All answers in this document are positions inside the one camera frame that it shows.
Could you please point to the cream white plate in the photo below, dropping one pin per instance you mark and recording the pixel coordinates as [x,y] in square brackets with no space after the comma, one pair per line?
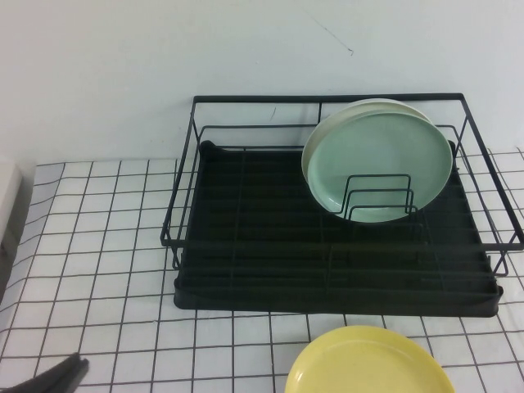
[380,105]

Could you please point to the white box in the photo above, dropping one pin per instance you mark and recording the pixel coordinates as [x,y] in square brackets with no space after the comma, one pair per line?
[16,192]

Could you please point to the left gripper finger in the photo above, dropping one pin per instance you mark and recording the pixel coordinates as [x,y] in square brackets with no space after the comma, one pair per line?
[78,374]
[57,376]

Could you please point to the green plate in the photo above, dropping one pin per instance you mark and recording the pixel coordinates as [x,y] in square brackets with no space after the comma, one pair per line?
[376,155]

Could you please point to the white black grid tablecloth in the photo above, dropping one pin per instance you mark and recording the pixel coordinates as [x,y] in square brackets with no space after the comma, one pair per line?
[123,286]

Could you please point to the yellow plate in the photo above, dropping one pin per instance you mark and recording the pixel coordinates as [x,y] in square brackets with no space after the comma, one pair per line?
[368,364]

